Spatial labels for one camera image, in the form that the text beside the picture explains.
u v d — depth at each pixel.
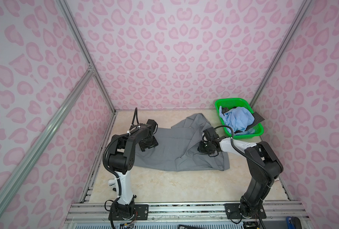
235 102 1.16
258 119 1.00
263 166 0.48
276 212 0.74
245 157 0.49
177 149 0.97
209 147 0.76
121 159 0.53
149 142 0.84
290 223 0.69
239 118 0.95
